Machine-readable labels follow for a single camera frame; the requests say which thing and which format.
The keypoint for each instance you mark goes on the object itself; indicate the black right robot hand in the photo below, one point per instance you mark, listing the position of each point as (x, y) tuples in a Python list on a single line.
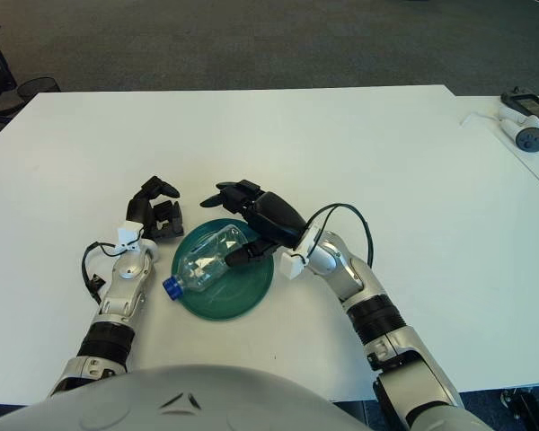
[(274, 217)]

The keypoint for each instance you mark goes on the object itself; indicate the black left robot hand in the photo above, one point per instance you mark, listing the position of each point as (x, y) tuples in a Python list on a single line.
[(139, 208)]

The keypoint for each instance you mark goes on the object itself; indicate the clear bottle with blue cap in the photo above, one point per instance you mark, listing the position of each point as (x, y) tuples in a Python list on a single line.
[(206, 265)]

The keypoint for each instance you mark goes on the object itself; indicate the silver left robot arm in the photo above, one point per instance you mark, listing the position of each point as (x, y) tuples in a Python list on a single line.
[(126, 274)]

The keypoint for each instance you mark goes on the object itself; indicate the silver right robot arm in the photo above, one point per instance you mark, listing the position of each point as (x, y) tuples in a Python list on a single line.
[(386, 323)]

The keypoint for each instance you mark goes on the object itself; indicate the green ribbed plate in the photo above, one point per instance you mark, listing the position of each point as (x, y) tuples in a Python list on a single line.
[(242, 296)]

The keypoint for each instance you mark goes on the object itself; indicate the black mesh wastebasket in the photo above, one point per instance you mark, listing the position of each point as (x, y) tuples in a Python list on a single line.
[(36, 90)]

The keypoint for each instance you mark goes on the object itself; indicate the silver robot torso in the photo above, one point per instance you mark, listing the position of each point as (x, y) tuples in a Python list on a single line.
[(184, 399)]

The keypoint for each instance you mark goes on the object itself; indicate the white handheld controller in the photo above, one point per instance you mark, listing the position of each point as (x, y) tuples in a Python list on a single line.
[(527, 137)]

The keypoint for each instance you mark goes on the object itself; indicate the black handheld device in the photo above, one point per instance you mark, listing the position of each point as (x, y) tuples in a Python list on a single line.
[(532, 105)]

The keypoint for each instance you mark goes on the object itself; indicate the black caster base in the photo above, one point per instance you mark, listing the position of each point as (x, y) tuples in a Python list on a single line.
[(527, 404)]

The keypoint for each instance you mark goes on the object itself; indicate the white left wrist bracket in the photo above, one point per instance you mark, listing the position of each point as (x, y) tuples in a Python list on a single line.
[(129, 233)]

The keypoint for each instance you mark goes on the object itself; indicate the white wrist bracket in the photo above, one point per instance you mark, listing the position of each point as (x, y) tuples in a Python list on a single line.
[(296, 260), (129, 233)]

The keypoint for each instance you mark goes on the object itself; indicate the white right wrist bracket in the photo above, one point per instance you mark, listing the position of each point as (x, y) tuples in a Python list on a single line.
[(296, 260)]

